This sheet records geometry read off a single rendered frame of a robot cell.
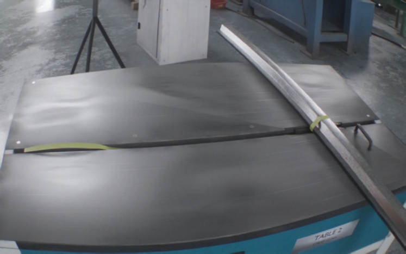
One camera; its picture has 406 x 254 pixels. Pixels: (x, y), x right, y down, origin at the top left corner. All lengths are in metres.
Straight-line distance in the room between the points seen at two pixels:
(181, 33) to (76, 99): 1.91
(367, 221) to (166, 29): 2.17
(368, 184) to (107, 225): 0.46
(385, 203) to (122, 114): 0.57
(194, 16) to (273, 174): 2.12
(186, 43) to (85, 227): 2.30
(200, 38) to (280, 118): 2.01
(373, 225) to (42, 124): 0.75
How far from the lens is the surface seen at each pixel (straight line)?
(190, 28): 2.77
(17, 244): 0.61
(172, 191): 0.66
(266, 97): 0.94
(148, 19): 2.90
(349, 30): 3.66
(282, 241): 0.67
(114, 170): 0.70
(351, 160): 0.77
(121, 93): 0.92
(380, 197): 0.71
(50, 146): 0.76
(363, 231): 0.83
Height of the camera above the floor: 1.17
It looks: 32 degrees down
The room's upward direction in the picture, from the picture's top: 4 degrees clockwise
